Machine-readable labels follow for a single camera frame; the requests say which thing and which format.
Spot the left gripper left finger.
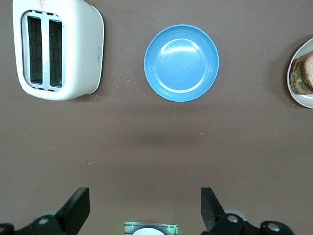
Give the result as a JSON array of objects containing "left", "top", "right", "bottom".
[{"left": 0, "top": 187, "right": 91, "bottom": 235}]

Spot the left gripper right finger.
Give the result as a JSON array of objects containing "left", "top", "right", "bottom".
[{"left": 201, "top": 187, "right": 298, "bottom": 235}]

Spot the light crust bread slice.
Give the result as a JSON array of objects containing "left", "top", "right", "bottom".
[{"left": 289, "top": 58, "right": 313, "bottom": 95}]

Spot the green lettuce leaf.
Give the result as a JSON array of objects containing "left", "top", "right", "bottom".
[{"left": 294, "top": 65, "right": 306, "bottom": 87}]

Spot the beige plate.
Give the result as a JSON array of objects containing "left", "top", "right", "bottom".
[{"left": 286, "top": 37, "right": 313, "bottom": 109}]

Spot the blue plate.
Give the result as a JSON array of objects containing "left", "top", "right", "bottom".
[{"left": 143, "top": 24, "right": 220, "bottom": 103}]

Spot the white toaster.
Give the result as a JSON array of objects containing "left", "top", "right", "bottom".
[{"left": 12, "top": 0, "right": 105, "bottom": 101}]

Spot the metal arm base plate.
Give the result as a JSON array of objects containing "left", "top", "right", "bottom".
[{"left": 124, "top": 221, "right": 178, "bottom": 235}]

